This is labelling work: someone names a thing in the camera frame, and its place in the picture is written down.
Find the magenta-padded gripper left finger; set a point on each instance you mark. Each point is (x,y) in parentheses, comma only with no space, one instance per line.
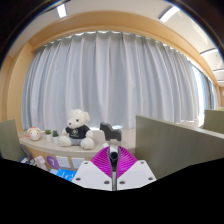
(91,173)

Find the white wall socket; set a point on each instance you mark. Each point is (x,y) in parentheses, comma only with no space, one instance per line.
(77,162)
(63,162)

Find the small black charger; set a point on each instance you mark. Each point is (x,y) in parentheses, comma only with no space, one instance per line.
(113,156)

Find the black horse figure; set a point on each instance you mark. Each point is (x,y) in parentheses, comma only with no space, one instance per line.
(111,132)

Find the blue printed book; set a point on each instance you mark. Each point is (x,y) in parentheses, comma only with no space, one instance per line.
(66,174)

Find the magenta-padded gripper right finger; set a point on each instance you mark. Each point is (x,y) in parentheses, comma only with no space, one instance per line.
(136,173)

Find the small orange-white plush toy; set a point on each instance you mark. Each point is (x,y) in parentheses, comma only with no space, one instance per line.
(34,133)

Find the white teddy bear, black shirt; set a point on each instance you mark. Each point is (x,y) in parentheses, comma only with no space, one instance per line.
(77,131)

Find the grey-white curtain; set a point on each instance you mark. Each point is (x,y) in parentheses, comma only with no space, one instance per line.
(110,76)

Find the long ceiling light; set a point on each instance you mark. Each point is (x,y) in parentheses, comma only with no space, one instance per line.
(169,13)
(61,10)

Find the small potted plant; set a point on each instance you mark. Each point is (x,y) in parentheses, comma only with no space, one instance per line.
(55,136)
(48,135)

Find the dark striped book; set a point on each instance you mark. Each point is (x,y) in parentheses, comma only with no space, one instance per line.
(26,161)

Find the dark brown horse figure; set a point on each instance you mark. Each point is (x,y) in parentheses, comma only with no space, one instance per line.
(26,152)

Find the pink horse figure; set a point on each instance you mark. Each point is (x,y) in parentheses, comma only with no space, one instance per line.
(40,162)

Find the olive desk partition panel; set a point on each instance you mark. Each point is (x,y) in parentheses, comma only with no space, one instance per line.
(215,120)
(10,140)
(180,146)

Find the purple round number disc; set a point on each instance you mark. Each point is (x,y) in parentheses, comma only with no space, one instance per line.
(52,162)

